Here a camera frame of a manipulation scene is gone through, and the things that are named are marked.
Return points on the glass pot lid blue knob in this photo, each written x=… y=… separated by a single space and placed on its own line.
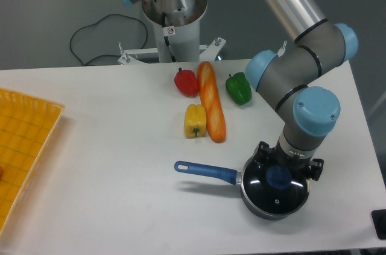
x=271 y=191

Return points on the blue saucepan with handle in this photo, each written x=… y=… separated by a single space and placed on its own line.
x=230 y=176

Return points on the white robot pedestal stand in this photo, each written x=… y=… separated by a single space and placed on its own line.
x=178 y=38

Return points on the orange toy baguette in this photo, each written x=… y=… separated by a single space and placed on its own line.
x=210 y=100

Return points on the green toy bell pepper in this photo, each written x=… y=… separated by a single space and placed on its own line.
x=238 y=88

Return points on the yellow woven basket tray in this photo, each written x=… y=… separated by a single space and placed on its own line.
x=27 y=123

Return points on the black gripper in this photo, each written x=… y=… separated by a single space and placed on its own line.
x=264 y=157

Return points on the yellow toy bell pepper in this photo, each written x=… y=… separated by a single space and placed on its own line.
x=195 y=121

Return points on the red toy bell pepper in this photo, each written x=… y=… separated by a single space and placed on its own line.
x=186 y=82

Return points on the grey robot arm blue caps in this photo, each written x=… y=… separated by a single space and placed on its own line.
x=284 y=81

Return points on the black device at table edge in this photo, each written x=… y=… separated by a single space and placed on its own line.
x=379 y=217

